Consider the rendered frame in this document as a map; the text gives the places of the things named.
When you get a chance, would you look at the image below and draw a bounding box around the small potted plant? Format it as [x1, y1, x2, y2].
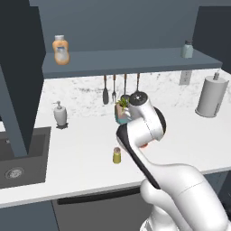
[115, 97, 132, 126]

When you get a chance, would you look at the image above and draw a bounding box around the hanging fork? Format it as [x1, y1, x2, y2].
[111, 74, 118, 105]

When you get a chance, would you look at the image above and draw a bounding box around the dark sink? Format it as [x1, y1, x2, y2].
[0, 125, 52, 190]

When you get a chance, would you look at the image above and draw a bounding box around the black dishwasher handle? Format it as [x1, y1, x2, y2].
[56, 187, 142, 206]

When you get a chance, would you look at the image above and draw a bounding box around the yellow shaker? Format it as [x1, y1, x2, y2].
[113, 146, 123, 165]

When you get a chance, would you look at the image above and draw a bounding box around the white wall outlet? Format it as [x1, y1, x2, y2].
[179, 69, 193, 87]

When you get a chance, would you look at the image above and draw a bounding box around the grey-green shaker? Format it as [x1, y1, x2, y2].
[180, 40, 194, 60]

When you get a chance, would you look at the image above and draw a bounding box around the hanging spoon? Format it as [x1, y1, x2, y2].
[120, 73, 131, 102]

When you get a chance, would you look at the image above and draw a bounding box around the orange condiment bottle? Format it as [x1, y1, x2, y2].
[51, 34, 71, 66]

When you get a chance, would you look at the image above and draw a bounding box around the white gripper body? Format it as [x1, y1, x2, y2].
[123, 105, 134, 122]

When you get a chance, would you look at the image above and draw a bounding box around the hanging ladle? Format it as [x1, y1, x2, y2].
[133, 72, 143, 96]

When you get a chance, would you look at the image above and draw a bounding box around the grey-blue base cabinet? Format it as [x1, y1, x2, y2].
[203, 171, 231, 215]
[0, 199, 60, 231]

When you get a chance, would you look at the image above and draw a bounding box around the dark open cabinet door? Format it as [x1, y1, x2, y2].
[191, 5, 231, 74]
[0, 0, 47, 159]

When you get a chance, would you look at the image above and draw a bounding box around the grey-blue cabinet shelf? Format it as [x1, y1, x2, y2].
[41, 47, 224, 80]

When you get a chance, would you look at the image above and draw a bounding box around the hanging spatula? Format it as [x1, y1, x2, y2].
[102, 74, 110, 106]

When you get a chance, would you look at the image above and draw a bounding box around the white soap dispenser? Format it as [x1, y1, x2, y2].
[52, 100, 69, 130]

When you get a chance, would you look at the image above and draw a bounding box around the grey dishwasher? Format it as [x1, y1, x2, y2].
[51, 186, 155, 231]

